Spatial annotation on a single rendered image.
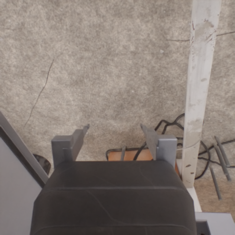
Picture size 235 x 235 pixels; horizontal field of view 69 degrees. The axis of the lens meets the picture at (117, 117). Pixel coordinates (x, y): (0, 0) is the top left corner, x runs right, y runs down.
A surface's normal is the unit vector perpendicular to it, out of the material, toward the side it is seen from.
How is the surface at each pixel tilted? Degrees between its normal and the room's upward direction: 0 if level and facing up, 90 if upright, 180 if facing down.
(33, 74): 0
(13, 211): 90
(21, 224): 90
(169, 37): 0
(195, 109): 0
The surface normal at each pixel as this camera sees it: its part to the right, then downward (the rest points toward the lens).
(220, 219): -0.15, -0.79
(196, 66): -0.11, 0.62
